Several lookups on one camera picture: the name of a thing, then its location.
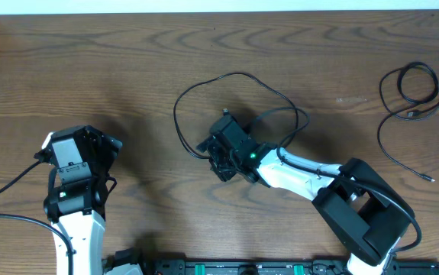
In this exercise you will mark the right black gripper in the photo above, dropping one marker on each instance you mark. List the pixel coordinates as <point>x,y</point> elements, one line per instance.
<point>219,164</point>

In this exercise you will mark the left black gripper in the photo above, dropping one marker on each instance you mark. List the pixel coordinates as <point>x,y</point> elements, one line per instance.
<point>102,141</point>

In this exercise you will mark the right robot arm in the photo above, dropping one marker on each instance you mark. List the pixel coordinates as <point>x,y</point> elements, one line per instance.
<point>359,206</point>

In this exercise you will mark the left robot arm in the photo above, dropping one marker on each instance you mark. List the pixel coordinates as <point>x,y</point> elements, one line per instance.
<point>75,204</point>

